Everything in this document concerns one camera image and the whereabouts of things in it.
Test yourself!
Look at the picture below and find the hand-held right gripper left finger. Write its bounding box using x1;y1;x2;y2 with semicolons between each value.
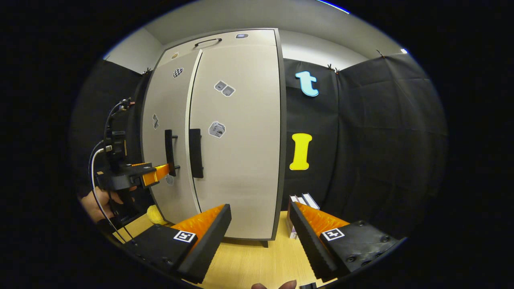
120;204;232;285

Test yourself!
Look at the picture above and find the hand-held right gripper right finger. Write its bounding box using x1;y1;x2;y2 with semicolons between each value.
289;201;407;282

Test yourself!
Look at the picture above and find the white cabinet door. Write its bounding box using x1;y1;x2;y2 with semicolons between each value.
141;50;202;225
186;43;281;240

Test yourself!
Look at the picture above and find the white and grey cabinet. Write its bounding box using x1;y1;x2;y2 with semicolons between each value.
141;27;288;247

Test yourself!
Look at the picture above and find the white cabinet drawer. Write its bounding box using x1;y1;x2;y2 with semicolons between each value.
157;29;279;67

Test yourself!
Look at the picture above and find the yellow plush toy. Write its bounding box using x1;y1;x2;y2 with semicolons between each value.
146;204;169;226

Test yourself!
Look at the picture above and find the black backdrop cloth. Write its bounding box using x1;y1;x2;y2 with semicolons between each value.
70;52;449;241

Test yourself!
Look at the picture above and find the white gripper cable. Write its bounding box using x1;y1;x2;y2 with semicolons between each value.
89;146;135;241

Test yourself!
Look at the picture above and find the black door handle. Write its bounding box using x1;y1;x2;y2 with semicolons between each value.
164;129;181;177
188;128;204;179

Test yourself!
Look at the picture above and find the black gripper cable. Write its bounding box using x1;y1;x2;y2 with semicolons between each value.
103;98;136;141

